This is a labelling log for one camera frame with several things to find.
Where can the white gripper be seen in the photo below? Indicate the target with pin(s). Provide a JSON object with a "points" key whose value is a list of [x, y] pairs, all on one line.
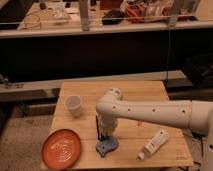
{"points": [[107, 125]]}

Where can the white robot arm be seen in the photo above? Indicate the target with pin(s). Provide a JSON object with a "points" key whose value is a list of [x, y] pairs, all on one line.
{"points": [[193, 115]]}

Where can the wooden table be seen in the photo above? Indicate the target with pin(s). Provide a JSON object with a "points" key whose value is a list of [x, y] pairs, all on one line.
{"points": [[132, 135]]}

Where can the orange plate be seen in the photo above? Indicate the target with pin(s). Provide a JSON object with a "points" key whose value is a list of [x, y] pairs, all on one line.
{"points": [[61, 149]]}

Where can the white bottle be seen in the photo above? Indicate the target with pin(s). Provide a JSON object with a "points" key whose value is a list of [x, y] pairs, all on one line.
{"points": [[160, 138]]}

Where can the black bag on shelf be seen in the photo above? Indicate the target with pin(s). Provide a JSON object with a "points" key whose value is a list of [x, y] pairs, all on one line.
{"points": [[112, 17]]}

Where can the orange cloth on shelf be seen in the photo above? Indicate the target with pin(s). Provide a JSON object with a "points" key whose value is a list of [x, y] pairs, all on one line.
{"points": [[135, 13]]}

